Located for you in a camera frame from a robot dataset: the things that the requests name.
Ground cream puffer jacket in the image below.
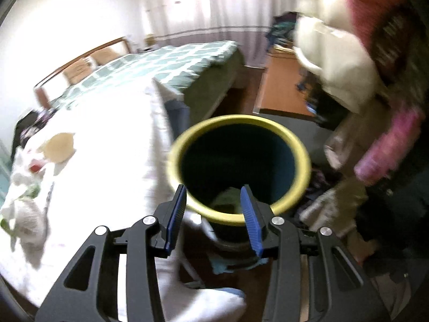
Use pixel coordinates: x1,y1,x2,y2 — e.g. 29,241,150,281
294,0,379,114

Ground green plastic bag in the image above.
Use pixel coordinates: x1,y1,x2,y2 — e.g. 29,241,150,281
209,188,242,214

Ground wooden bed headboard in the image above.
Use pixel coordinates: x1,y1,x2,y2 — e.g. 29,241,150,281
34,37,132,109

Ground left brown pillow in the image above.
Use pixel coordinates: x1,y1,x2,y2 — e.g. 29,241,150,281
63,59,92,85

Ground pink floral garment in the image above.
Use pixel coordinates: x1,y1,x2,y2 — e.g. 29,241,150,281
354,107,425,186

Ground pink white curtains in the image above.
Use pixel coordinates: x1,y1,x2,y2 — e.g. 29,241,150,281
141,0,296,67

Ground white dotted table cloth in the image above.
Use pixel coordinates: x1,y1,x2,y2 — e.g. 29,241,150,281
1,78,246,321

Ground white paper towel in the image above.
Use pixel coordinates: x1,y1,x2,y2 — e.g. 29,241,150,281
1,148,55,269

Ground brown pillow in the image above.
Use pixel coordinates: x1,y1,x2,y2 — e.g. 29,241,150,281
63,59,92,85
91,47,121,65

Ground wooden low cabinet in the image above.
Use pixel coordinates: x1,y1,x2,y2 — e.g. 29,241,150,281
253,47,315,121

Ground green plaid bed duvet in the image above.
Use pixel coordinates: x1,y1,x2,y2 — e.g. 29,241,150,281
49,41,244,108

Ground pile of clothes by curtain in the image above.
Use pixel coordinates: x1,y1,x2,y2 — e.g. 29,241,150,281
265,12,298,50

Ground yellow rimmed black trash bin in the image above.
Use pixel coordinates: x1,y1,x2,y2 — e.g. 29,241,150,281
167,115,311,246

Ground red dotted puffer jacket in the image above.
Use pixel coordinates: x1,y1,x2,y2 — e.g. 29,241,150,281
346,0,412,78

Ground right brown pillow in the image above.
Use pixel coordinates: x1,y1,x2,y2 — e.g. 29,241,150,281
91,47,121,65

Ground dark clothes on nightstand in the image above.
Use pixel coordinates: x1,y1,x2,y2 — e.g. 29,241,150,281
11,108,57,161

